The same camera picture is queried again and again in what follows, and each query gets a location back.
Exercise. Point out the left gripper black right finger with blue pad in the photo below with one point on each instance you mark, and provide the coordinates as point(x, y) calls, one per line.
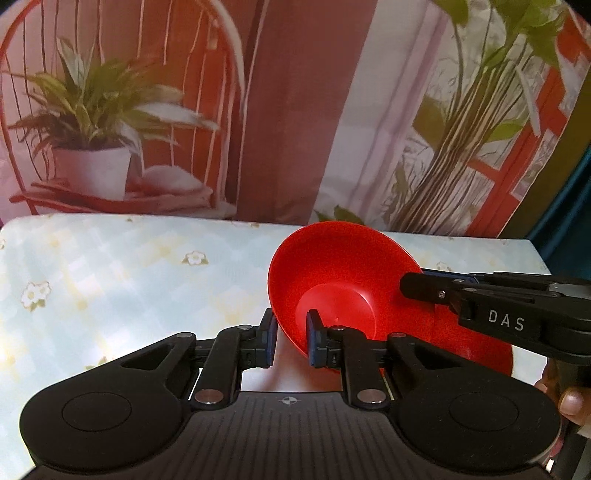
point(358, 359)

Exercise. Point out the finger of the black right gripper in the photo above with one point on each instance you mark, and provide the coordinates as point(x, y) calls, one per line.
point(439, 287)

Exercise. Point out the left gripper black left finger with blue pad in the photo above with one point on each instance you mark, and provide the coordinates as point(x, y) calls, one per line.
point(222, 360)

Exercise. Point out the red round bowl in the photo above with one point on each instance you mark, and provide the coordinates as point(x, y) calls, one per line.
point(351, 275)

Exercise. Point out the person's right hand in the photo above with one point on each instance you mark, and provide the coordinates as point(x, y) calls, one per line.
point(573, 402)

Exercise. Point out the teal curtain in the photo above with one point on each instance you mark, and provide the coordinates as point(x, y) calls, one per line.
point(562, 236)

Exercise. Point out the printed room scene backdrop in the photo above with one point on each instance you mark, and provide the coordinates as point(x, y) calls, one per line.
point(432, 117)

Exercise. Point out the floral checked tablecloth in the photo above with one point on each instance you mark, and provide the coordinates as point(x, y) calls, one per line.
point(79, 290)

